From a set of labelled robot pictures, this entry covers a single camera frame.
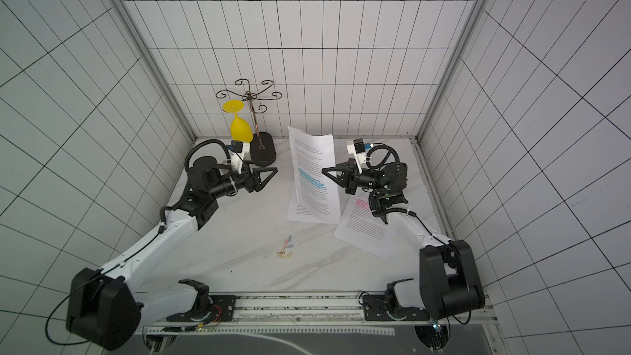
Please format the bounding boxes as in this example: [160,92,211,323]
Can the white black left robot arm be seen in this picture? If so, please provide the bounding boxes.
[66,139,278,351]

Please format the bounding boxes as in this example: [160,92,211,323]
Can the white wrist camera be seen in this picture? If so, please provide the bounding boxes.
[228,140,250,174]
[347,138,372,174]

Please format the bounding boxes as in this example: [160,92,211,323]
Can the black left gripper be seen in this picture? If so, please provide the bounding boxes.
[210,159,279,197]

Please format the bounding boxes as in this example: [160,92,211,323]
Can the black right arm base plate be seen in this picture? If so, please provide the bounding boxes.
[358,293,429,322]

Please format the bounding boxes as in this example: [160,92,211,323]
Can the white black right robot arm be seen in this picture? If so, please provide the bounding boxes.
[321,139,486,322]

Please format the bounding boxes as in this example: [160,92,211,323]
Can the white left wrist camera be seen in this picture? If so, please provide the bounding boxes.
[228,140,250,174]

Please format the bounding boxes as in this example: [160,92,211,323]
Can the pink highlighted paper document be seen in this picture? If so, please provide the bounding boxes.
[334,191,397,260]

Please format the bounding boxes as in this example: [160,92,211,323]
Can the dark metal glass rack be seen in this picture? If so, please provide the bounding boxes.
[215,78,283,167]

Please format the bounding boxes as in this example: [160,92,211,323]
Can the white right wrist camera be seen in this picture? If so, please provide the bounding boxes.
[347,138,372,174]

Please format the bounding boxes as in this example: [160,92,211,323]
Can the yellow plastic wine glass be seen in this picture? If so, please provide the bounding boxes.
[223,100,254,143]

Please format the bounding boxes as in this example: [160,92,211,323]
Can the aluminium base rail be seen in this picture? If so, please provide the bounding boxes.
[135,292,499,336]

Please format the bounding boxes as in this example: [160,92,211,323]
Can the blue highlighted paper document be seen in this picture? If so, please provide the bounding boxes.
[288,128,341,225]

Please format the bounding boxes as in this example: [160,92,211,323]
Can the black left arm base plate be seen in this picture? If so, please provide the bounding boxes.
[185,295,238,325]

